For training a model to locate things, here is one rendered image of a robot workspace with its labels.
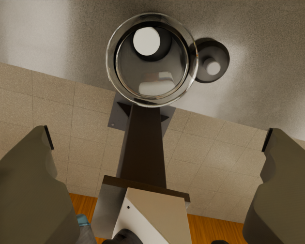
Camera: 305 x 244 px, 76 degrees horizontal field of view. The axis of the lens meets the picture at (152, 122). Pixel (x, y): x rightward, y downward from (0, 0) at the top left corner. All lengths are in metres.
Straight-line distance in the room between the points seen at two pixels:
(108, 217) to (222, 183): 1.55
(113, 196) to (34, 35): 0.53
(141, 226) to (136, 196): 0.09
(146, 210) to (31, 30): 0.55
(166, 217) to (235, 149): 1.37
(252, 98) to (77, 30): 0.44
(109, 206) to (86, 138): 1.09
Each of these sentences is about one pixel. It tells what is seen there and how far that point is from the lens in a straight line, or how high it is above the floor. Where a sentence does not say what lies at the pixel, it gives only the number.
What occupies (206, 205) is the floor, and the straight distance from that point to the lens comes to 2.44.
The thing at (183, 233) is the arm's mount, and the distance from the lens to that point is 0.66.
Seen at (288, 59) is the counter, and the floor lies 0.94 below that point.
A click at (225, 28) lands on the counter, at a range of 0.48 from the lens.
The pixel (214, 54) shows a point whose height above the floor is 0.98.
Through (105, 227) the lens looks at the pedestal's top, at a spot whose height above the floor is 0.94.
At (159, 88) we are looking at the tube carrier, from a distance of 0.28.
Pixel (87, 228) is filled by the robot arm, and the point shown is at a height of 1.07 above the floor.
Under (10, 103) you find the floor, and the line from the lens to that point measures 1.89.
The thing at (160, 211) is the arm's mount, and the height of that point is 1.01.
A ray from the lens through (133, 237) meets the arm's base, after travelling 0.72.
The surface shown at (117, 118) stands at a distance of 1.61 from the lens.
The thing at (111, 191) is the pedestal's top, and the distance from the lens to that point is 0.72.
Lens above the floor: 1.39
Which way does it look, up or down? 59 degrees down
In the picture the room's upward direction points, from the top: 179 degrees clockwise
